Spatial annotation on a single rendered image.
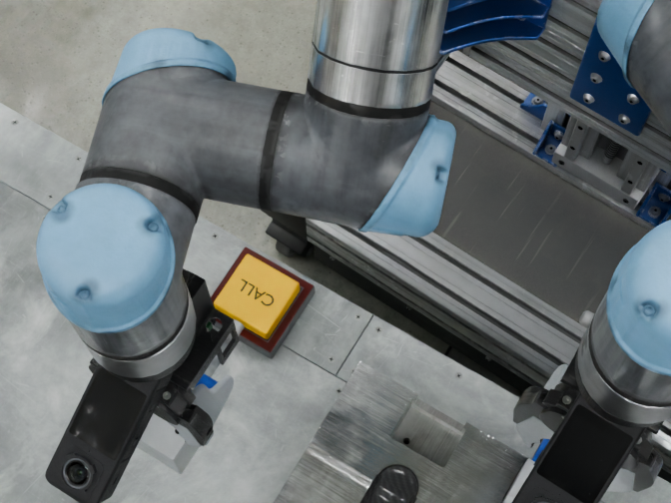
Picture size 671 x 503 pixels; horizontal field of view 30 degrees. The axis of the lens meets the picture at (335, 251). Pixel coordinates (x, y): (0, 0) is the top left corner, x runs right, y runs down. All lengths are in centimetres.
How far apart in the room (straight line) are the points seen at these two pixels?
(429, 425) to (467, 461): 6
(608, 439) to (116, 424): 33
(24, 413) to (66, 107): 111
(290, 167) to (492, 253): 116
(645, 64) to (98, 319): 34
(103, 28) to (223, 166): 159
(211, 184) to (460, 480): 42
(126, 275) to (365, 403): 44
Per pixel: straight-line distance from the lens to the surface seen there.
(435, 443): 111
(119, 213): 71
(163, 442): 103
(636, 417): 76
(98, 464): 89
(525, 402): 88
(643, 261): 64
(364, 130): 72
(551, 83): 142
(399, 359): 120
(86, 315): 72
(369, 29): 71
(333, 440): 108
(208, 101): 76
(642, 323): 64
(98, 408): 88
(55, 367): 122
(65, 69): 230
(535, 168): 194
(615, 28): 75
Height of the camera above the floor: 195
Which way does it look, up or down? 68 degrees down
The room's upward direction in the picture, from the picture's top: 1 degrees counter-clockwise
